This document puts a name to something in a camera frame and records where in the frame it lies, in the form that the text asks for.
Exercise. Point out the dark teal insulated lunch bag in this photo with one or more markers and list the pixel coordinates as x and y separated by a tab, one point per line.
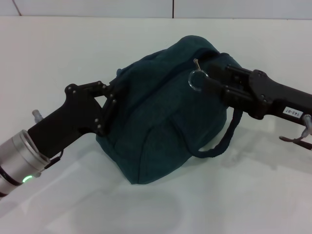
158	126

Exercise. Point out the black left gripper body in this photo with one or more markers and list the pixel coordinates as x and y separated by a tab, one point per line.
73	117

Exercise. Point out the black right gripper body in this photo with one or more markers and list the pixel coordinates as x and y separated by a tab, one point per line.
273	97

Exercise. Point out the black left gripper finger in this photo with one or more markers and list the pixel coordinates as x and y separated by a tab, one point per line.
108	117
100	89

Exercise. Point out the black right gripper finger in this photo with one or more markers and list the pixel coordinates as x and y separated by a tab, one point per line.
231	97
234	73

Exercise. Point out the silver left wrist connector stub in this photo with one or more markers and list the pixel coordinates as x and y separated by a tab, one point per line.
37	115

